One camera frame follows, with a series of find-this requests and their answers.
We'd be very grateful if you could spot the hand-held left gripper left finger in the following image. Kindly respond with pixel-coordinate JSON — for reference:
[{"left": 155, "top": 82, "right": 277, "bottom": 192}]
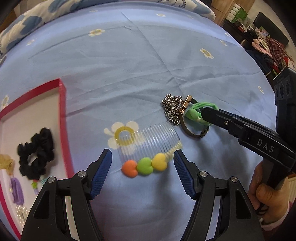
[{"left": 20, "top": 149, "right": 113, "bottom": 241}]

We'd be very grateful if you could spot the green box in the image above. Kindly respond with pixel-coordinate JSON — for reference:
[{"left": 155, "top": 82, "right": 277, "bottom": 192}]
[{"left": 231, "top": 7, "right": 248, "bottom": 24}]

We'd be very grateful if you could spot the green hair tie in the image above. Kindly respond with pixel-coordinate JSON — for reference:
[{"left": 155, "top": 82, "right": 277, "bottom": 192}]
[{"left": 185, "top": 101, "right": 219, "bottom": 127}]

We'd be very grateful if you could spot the black scrunchie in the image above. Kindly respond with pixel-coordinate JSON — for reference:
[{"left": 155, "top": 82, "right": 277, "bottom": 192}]
[{"left": 17, "top": 127, "right": 55, "bottom": 180}]

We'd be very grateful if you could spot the dark cluttered cabinet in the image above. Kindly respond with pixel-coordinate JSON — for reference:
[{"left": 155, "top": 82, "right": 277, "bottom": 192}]
[{"left": 223, "top": 11, "right": 290, "bottom": 78}]

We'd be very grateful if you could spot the purple hair tie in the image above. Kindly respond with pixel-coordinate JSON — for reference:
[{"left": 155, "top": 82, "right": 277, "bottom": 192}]
[{"left": 10, "top": 177, "right": 25, "bottom": 206}]

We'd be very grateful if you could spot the white pearl scrunchie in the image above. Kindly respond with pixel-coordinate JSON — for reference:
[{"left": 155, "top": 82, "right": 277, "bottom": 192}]
[{"left": 15, "top": 205, "right": 32, "bottom": 227}]

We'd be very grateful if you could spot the clear comb with heart beads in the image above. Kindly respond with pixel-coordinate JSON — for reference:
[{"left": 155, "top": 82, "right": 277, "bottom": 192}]
[{"left": 117, "top": 123, "right": 183, "bottom": 179}]

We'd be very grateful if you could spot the brown leather bracelet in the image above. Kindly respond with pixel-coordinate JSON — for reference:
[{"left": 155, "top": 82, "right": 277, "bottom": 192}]
[{"left": 179, "top": 95, "right": 211, "bottom": 138}]

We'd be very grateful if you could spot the person's right hand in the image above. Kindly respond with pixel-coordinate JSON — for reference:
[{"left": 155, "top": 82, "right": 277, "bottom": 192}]
[{"left": 247, "top": 160, "right": 292, "bottom": 216}]

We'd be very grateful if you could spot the pile of clothes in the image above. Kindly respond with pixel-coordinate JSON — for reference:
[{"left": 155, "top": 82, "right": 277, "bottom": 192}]
[{"left": 245, "top": 30, "right": 296, "bottom": 77}]

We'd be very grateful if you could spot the blue floral bedsheet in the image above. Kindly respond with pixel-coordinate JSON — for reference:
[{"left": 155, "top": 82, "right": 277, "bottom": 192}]
[{"left": 0, "top": 2, "right": 278, "bottom": 241}]

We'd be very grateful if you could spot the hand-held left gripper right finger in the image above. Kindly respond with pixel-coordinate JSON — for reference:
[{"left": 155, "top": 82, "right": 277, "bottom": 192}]
[{"left": 173, "top": 149, "right": 264, "bottom": 241}]

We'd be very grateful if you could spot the silver chain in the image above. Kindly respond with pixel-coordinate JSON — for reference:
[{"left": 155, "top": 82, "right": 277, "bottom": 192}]
[{"left": 161, "top": 93, "right": 186, "bottom": 127}]

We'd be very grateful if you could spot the yellow hair claw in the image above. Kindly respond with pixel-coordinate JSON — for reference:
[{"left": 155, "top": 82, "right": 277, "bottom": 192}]
[{"left": 0, "top": 154, "right": 16, "bottom": 176}]

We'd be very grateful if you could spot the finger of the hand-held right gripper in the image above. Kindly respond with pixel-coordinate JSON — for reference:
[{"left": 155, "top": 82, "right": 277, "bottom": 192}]
[{"left": 201, "top": 107, "right": 246, "bottom": 140}]

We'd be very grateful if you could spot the red shallow box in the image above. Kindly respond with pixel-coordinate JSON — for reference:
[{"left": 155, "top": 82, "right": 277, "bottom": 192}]
[{"left": 0, "top": 78, "right": 76, "bottom": 240}]

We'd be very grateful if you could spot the wooden wardrobe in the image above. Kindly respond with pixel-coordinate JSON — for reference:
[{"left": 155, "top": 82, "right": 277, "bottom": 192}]
[{"left": 213, "top": 0, "right": 237, "bottom": 26}]

